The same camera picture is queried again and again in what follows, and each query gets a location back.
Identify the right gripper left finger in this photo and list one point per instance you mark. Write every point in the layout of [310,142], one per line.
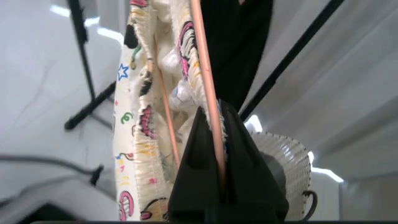
[192,186]

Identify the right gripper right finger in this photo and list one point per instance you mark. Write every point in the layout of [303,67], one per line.
[255,186]

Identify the cream printed garment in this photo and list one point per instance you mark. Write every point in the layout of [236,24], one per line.
[140,124]

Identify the pink clothes hanger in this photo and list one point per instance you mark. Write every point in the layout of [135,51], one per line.
[205,62]

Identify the black garment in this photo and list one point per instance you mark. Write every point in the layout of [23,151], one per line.
[236,46]

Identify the white laundry basket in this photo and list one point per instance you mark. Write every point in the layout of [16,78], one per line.
[292,161]

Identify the black clothes rack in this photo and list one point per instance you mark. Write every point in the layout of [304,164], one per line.
[81,46]

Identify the white curtain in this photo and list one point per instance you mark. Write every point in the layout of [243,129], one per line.
[342,77]

